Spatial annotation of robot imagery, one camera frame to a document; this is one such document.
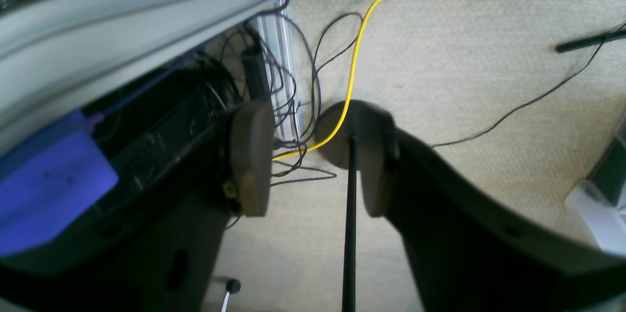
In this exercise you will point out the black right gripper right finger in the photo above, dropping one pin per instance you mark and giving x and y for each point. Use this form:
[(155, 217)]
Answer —
[(467, 252)]

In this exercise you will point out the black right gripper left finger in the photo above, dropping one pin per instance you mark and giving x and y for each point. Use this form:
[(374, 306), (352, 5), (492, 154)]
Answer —
[(157, 253)]

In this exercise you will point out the black stand rod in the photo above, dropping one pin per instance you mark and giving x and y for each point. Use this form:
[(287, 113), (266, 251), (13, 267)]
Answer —
[(349, 263)]

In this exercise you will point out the blue box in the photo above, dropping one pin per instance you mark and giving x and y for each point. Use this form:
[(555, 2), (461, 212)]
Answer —
[(48, 181)]

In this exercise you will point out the black round stand base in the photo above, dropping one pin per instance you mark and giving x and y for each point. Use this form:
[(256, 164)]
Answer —
[(337, 150)]

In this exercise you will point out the aluminium frame rail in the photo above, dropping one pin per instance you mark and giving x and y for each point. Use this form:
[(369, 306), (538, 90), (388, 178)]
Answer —
[(59, 55)]

